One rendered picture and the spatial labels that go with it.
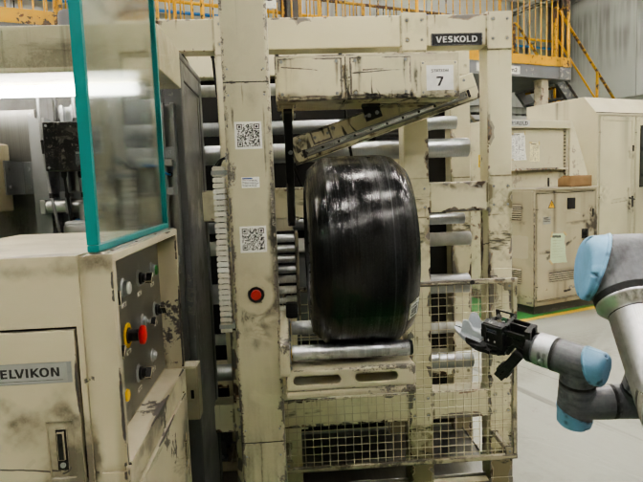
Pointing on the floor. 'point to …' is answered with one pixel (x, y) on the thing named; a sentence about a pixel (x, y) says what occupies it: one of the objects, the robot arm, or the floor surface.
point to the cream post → (271, 439)
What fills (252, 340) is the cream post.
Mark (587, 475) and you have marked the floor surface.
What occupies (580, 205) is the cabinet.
